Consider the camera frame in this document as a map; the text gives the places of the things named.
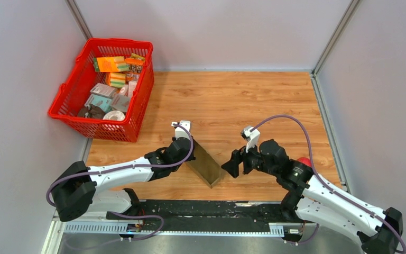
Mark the striped sponge pack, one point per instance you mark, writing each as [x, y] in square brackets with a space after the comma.
[115, 79]

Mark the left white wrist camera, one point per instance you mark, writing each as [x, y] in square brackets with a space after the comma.
[182, 130]

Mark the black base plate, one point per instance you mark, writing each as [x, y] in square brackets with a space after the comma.
[213, 216]

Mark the orange box in basket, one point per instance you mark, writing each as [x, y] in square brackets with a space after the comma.
[110, 64]

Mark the grey pink box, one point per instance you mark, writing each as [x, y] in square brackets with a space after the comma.
[120, 103]

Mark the red plastic basket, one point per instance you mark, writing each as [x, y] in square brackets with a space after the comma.
[74, 92]

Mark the red apple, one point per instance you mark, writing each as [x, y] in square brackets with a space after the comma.
[306, 161]

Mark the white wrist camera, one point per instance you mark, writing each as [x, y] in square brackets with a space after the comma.
[182, 130]
[251, 136]

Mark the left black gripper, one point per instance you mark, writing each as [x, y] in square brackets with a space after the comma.
[191, 157]

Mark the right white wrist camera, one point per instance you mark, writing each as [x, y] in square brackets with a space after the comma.
[251, 136]

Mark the brown cardboard box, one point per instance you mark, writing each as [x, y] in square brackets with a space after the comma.
[205, 166]

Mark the white tape roll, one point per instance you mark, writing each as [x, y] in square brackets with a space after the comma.
[114, 116]

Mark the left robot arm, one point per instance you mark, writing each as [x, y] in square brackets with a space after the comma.
[81, 190]

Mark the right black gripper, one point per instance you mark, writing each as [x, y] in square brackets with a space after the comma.
[238, 156]

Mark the teal patterned box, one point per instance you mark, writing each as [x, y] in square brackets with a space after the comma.
[99, 101]

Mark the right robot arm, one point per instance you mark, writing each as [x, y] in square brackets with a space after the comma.
[312, 198]

